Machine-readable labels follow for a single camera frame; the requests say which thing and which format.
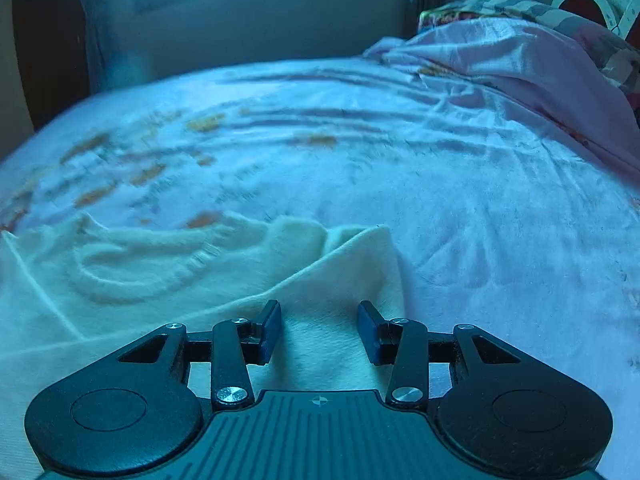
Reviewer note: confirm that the dark wooden cabinet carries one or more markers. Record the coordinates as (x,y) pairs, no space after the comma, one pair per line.
(50,35)

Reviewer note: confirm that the floral bed sheet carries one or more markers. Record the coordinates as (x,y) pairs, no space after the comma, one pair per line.
(350,175)

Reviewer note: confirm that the cream knitted sweater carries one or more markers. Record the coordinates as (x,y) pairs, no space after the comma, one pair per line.
(310,280)

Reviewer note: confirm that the patterned pillow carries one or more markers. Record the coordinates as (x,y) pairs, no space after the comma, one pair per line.
(500,7)

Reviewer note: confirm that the pink blanket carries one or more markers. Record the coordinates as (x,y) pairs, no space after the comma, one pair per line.
(500,60)

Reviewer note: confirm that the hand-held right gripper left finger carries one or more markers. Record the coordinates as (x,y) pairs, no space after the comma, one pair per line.
(270,331)

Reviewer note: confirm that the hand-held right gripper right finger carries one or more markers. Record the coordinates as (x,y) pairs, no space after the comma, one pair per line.
(368,332)

